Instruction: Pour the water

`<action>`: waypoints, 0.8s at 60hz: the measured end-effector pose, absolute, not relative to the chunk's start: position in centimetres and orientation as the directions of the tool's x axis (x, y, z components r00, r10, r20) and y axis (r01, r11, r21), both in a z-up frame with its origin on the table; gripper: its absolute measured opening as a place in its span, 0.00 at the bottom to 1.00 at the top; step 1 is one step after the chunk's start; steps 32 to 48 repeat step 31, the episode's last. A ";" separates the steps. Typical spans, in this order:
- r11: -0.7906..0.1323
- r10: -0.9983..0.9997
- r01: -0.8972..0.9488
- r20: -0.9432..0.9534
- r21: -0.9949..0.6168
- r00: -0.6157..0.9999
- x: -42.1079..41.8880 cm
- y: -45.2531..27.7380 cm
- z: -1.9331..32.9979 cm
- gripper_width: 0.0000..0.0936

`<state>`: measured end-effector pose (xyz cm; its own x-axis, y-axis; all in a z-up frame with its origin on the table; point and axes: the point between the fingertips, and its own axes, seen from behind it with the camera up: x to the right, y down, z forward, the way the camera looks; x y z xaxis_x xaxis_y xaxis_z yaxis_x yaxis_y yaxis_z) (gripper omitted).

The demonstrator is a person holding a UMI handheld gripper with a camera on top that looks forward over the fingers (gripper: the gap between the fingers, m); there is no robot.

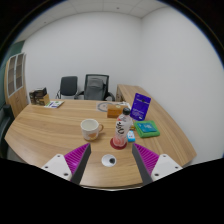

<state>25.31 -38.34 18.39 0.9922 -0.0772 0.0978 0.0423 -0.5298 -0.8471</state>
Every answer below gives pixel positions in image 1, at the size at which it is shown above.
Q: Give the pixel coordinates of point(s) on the grey mesh office chair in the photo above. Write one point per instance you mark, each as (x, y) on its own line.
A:
(95, 87)

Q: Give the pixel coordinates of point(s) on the wooden side desk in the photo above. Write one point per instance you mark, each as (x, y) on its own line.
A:
(126, 91)

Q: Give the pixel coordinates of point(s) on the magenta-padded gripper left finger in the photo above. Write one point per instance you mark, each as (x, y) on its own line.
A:
(77, 159)

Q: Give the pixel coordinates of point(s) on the purple standing box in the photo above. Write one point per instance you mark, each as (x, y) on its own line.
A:
(140, 106)

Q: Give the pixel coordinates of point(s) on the clear drink bottle black cap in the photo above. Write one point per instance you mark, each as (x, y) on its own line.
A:
(121, 128)

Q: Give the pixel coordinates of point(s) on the stack of brown boxes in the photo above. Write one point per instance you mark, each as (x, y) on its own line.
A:
(40, 96)

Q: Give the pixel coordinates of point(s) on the flat round red coaster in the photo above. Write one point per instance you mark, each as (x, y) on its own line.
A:
(113, 146)

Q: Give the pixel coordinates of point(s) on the white mug with orange print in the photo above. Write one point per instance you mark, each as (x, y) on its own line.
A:
(89, 129)

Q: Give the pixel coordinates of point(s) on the white round disc black dot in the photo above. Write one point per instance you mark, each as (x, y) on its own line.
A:
(106, 160)

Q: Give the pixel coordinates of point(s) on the green and white leaflet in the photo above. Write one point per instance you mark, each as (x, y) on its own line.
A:
(54, 104)

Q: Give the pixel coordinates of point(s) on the green flat box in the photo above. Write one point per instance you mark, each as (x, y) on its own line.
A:
(147, 129)

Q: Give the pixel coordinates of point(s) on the black leather armchair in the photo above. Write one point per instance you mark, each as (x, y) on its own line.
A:
(5, 126)

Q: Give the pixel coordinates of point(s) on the small blue box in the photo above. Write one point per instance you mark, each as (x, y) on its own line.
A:
(131, 136)

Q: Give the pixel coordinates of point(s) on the black office chair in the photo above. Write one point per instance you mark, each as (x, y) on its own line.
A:
(68, 86)

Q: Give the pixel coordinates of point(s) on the wooden cabinet with glass doors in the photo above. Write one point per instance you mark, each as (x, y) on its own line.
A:
(16, 88)

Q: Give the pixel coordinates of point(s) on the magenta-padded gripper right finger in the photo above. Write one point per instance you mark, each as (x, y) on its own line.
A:
(146, 159)

